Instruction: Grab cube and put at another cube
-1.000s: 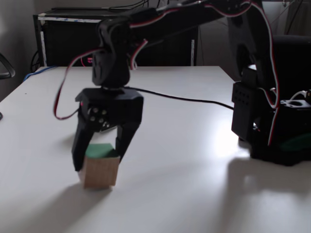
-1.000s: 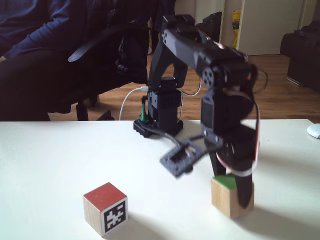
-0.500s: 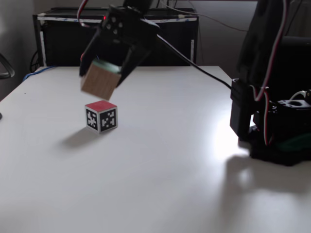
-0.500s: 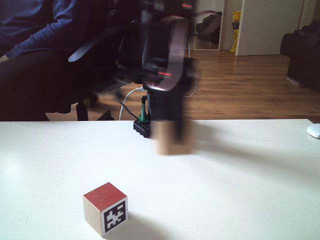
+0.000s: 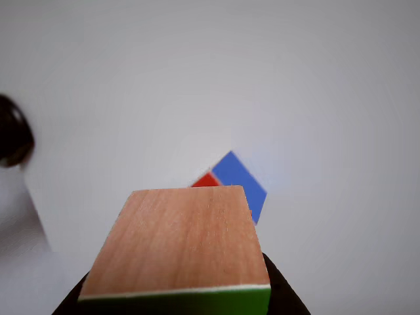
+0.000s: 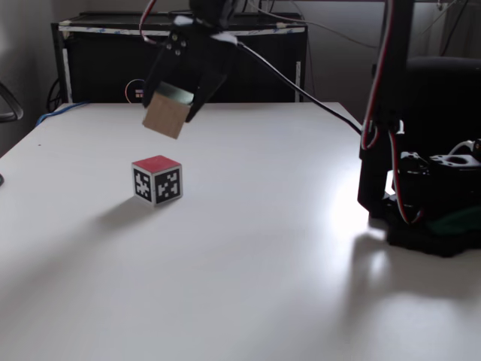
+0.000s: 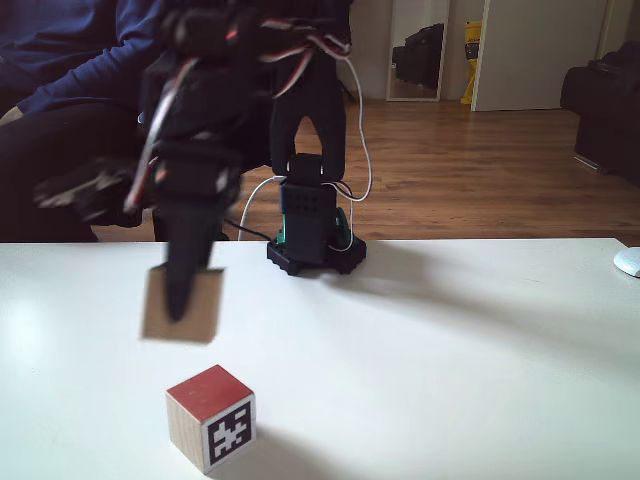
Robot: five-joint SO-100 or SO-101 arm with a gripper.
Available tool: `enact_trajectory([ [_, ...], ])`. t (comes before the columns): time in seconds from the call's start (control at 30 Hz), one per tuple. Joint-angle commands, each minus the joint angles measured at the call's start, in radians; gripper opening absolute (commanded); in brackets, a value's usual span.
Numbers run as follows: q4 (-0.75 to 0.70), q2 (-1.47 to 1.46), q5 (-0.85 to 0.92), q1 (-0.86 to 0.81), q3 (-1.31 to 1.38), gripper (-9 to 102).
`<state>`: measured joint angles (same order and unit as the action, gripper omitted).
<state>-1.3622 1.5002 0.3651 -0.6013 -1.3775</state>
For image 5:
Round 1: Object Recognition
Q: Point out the green-topped wooden cube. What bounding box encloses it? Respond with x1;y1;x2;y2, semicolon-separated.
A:
77;185;272;315

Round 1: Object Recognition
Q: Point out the red-topped cube with markers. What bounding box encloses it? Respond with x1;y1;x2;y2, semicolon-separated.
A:
190;150;268;226

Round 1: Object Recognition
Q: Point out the black round object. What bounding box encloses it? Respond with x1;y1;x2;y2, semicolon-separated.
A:
0;93;35;169

